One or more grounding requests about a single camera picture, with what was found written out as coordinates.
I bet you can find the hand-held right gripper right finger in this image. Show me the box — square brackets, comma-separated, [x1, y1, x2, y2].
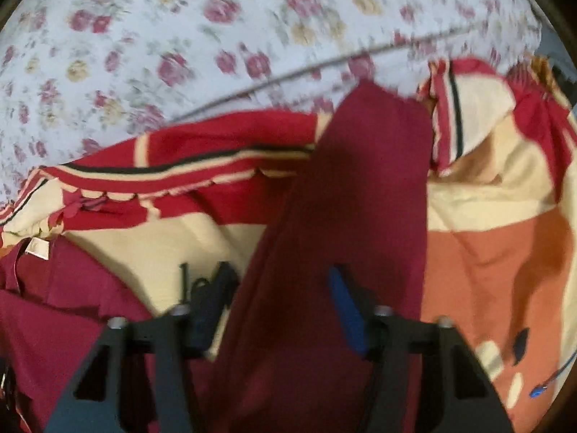
[327, 264, 515, 433]

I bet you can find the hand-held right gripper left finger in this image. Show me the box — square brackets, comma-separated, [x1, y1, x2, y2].
[45, 261, 241, 433]

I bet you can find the maroon garment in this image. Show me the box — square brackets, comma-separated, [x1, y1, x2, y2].
[0, 79, 430, 433]

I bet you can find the red orange patterned blanket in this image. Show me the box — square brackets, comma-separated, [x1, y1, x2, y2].
[0, 56, 577, 421]

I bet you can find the white floral bed quilt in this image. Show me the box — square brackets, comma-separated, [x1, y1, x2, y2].
[0, 0, 544, 210]

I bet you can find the blue cable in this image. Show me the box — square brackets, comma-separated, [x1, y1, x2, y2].
[529, 351, 577, 398]

